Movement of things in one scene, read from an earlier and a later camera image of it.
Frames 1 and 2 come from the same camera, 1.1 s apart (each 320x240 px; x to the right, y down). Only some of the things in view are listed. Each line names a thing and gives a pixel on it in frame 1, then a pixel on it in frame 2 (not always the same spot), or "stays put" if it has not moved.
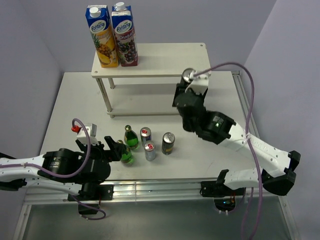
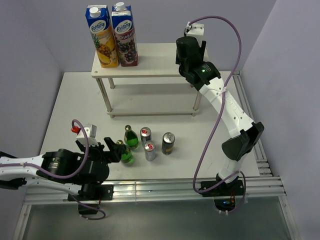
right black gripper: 176,92 -> 202,49
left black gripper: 115,148 stays put
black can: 168,143 stays put
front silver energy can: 149,148 stays put
